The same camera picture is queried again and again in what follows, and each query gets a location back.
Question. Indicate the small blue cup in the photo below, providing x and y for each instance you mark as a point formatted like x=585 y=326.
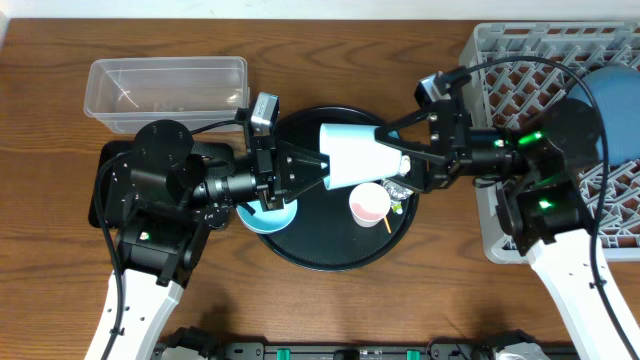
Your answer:
x=355 y=156

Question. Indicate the dark blue plate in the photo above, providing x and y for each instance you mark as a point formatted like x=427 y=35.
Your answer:
x=616 y=91

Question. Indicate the pink cup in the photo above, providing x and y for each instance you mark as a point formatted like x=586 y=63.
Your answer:
x=369 y=203

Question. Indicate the round black serving tray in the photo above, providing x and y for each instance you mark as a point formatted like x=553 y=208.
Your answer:
x=323 y=234

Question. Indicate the green yellow wrapper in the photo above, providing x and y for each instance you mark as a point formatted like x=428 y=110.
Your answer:
x=396 y=207

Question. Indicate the crumpled white tissue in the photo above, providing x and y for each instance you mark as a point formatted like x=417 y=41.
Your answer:
x=405 y=165

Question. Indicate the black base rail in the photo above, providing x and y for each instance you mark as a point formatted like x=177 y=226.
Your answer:
x=193 y=343

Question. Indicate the crumpled foil wrapper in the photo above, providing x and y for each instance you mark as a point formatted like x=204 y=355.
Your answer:
x=396 y=191

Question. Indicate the grey dishwasher rack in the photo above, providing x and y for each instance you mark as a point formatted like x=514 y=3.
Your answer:
x=508 y=95

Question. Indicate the black rectangular tray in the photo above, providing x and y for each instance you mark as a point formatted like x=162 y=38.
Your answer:
x=113 y=195

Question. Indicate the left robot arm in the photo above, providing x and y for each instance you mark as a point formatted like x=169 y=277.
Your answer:
x=157 y=203

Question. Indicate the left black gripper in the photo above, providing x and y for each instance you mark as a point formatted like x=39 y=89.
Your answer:
x=270 y=176

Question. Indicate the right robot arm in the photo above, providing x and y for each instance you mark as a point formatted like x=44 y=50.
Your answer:
x=539 y=204

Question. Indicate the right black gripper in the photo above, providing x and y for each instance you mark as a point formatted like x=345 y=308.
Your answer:
x=445 y=148

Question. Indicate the white light-blue bowl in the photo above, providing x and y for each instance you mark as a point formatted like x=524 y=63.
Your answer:
x=267 y=222

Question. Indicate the wooden chopstick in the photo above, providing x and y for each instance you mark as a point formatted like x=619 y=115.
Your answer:
x=387 y=225

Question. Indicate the clear plastic bin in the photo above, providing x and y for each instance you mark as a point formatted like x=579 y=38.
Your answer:
x=125 y=94

